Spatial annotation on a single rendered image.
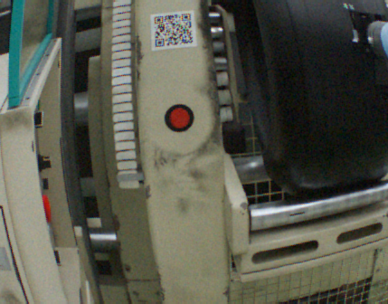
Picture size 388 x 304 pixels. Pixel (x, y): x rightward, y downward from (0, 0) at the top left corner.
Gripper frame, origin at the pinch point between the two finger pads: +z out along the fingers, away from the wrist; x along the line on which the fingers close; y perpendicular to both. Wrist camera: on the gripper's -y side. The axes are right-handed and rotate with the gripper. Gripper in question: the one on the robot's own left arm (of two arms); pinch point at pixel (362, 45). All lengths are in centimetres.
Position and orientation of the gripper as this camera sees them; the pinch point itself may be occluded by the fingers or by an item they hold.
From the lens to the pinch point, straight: 162.2
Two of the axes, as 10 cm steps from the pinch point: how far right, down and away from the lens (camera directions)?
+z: -0.7, -1.4, 9.9
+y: -0.9, -9.9, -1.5
